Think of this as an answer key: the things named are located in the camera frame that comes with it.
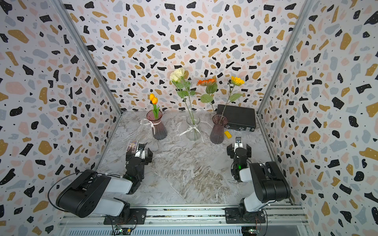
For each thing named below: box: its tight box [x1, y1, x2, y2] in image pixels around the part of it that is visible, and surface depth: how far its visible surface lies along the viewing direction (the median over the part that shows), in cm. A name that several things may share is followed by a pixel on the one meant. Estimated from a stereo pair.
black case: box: [216, 104, 256, 132], surface depth 123 cm
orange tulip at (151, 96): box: [149, 93, 157, 119], surface depth 92 cm
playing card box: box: [126, 140, 139, 154], surface depth 102 cm
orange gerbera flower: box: [196, 78, 219, 116], surface depth 86 cm
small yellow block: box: [223, 130, 233, 139], surface depth 109 cm
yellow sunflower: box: [219, 76, 246, 124], surface depth 87 cm
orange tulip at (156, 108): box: [152, 96, 160, 120], surface depth 92 cm
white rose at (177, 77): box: [169, 67, 195, 126], surface depth 94 cm
